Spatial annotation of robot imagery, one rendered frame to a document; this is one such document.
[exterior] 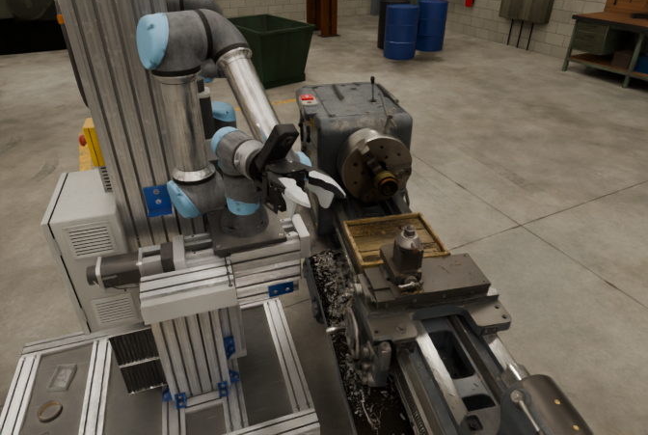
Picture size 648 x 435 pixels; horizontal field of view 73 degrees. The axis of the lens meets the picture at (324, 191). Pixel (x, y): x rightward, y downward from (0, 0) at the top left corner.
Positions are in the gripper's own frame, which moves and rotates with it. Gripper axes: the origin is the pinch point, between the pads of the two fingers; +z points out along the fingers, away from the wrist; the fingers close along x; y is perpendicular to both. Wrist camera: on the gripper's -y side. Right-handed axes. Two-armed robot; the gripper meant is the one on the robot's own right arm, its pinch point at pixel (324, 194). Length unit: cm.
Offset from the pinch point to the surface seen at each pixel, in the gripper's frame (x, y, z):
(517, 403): -31, 41, 32
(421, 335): -54, 65, -5
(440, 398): -43, 69, 11
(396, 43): -581, 51, -491
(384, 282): -52, 55, -23
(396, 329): -46, 61, -10
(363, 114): -97, 20, -86
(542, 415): -32, 40, 36
